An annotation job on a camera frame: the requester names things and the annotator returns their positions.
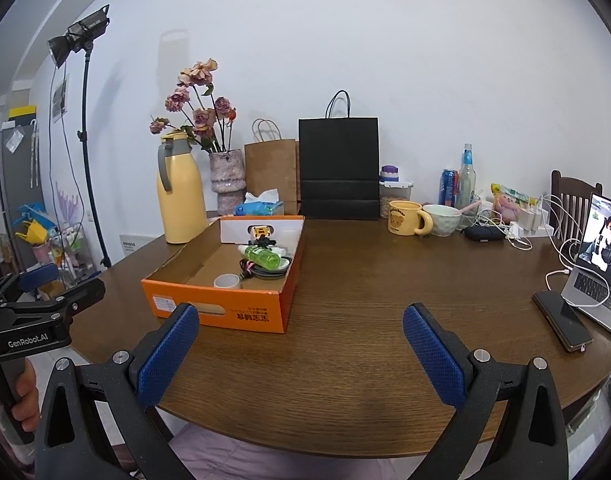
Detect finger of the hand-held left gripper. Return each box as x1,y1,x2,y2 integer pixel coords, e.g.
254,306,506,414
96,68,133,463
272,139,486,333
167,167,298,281
0,262,60,311
8,278,106,321

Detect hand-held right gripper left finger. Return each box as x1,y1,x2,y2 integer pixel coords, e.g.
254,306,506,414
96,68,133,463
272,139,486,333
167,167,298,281
34,302,201,480

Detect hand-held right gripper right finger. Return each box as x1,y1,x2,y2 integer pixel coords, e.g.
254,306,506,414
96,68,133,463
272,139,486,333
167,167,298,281
403,302,570,480

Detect orange and red cardboard box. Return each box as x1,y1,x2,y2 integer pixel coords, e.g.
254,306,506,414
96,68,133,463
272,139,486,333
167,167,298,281
140,215,306,334

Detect person's left hand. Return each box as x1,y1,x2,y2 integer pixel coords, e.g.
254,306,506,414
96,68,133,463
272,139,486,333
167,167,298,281
10,360,39,433

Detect white labelled box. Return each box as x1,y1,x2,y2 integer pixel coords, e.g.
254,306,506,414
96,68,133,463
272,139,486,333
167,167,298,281
120,233,154,261

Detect grey refrigerator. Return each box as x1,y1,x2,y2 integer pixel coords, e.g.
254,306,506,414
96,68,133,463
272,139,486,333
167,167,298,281
0,120,49,261

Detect purple cloth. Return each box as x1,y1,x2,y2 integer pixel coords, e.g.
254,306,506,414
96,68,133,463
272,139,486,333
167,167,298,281
168,422,486,480

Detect black zip pouch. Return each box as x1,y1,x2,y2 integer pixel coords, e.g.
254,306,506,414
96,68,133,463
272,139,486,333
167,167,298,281
464,225,506,243

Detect white ceramic bowl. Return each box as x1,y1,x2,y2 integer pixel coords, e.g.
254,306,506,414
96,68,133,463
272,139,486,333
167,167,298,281
422,204,463,237

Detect black smartphone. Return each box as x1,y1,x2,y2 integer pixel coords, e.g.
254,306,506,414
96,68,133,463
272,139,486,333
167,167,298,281
531,290,595,353

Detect green plastic bottle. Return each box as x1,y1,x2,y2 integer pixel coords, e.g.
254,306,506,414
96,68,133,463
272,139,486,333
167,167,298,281
238,245,282,268

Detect yellow bear mug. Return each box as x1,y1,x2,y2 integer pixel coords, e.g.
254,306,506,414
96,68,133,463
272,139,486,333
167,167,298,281
387,200,433,237

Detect yellow thermos jug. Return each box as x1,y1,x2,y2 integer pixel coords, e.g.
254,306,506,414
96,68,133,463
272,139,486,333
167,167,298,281
156,132,210,245

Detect pink plush toy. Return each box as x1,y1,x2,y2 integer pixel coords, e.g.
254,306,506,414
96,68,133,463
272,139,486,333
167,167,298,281
495,195,519,222

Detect white charger block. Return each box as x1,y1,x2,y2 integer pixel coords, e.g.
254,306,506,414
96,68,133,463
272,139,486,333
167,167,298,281
515,204,555,237

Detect blue drink can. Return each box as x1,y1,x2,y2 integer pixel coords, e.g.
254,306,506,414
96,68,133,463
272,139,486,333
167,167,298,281
439,168,460,207

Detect clear food container purple lid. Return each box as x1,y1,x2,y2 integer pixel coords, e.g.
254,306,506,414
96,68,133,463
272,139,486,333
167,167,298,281
378,165,413,219

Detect blue tissue pack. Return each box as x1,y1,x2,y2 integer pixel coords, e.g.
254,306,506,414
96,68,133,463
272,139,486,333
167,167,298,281
234,188,285,217

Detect clear glass bottle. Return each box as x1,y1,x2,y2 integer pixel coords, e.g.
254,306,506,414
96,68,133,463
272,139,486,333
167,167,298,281
455,143,477,211

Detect green snack packet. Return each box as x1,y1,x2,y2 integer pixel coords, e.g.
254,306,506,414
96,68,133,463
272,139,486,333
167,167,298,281
490,183,529,206

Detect pink speckled vase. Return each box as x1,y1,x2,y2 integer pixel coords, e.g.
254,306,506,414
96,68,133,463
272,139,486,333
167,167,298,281
209,150,246,216

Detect silver laptop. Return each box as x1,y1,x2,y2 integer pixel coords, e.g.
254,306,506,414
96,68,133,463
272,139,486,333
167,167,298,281
560,191,611,343

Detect dark wooden chair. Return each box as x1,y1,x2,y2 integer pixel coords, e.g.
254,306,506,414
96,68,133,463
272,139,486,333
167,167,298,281
550,170,603,246

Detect brown paper bag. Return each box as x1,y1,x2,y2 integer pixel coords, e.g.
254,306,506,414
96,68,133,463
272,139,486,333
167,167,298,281
244,119,300,216

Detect black paper bag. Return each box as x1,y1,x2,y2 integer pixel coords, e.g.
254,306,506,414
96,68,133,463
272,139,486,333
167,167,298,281
298,90,380,221

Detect dried pink flowers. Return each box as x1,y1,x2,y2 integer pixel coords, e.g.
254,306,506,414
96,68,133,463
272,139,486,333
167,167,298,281
150,58,237,155

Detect black studio light stand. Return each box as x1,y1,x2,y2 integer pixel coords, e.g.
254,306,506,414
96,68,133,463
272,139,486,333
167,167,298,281
46,4,114,268

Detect wire shelf cart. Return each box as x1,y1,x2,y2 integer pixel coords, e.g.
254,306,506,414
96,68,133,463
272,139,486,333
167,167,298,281
16,202,94,291

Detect grey braided cable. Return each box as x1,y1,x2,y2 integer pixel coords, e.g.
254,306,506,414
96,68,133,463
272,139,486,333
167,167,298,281
238,258,286,280

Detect white charging cable bundle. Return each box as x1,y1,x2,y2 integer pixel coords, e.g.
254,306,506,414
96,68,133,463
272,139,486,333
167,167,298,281
478,192,593,281

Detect white laptop cable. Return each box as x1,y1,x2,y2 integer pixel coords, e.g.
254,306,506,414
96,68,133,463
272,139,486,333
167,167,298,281
545,269,609,309

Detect wall picture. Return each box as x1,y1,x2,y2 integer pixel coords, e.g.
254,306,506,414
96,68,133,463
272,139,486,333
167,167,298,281
50,77,69,121

